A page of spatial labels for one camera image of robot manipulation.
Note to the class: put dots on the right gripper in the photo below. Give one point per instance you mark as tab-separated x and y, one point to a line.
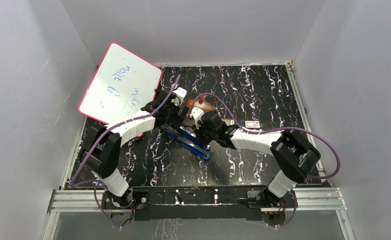
198	133

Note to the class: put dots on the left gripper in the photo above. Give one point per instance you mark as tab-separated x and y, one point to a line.
176	119

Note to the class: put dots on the blue stapler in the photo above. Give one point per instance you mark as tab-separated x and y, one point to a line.
187	137
204	157

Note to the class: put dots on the red staples box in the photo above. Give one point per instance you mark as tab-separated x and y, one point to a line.
252	124

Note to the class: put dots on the staples box tray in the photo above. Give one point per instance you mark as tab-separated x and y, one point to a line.
228	121

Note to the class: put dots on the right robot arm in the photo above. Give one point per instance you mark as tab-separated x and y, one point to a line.
293	152

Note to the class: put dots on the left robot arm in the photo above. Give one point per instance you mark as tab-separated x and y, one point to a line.
100	151

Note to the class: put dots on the three days to see book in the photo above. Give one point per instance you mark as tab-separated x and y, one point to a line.
206	102

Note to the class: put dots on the pink framed whiteboard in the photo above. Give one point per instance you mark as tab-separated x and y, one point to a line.
122	84

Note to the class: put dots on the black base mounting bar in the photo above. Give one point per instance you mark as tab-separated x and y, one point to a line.
247	202

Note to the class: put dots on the aluminium frame rail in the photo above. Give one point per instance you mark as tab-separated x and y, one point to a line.
89	201

